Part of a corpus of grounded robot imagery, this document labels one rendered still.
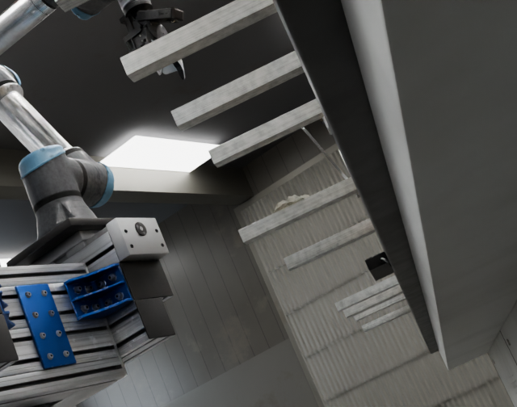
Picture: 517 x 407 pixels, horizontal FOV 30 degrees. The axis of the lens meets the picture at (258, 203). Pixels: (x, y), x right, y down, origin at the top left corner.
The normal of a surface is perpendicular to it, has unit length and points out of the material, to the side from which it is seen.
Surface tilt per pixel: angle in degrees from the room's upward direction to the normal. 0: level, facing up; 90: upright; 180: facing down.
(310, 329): 90
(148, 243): 90
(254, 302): 90
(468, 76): 180
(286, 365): 90
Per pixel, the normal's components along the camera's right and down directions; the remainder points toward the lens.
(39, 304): 0.74, -0.47
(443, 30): 0.39, 0.88
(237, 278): -0.55, -0.01
